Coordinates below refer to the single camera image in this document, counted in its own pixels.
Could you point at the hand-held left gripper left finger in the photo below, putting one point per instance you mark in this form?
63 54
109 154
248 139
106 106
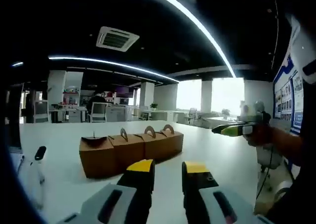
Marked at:
123 204

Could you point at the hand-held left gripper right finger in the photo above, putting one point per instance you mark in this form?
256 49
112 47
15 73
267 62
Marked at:
212 206

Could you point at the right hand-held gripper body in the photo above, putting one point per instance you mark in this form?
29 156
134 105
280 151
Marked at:
258 110

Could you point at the person's right hand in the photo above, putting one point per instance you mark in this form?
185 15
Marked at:
261 136

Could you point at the small green potted plant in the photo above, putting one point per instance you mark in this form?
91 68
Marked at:
225 112
154 106

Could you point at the large bright window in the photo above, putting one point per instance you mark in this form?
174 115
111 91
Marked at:
227 95

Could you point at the white tape roll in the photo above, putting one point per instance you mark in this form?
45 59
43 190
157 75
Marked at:
282 190

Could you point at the white worn chest device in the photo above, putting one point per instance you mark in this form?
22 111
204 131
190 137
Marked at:
304 48

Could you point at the white device with black tip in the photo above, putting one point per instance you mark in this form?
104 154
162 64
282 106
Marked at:
34 174

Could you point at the white mesh office chair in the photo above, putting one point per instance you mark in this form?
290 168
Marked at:
41 111
98 112

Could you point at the long ceiling light strip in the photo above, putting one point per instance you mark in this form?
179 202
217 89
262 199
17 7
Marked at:
111 63
197 23

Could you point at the white display shelf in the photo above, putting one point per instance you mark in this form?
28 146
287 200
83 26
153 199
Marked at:
71 98

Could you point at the white ceiling air vent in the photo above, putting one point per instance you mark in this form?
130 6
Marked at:
117 39

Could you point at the blue white wall display board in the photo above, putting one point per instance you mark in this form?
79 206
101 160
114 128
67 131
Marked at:
286 103

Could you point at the purple wall screen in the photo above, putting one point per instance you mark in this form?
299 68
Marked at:
124 91

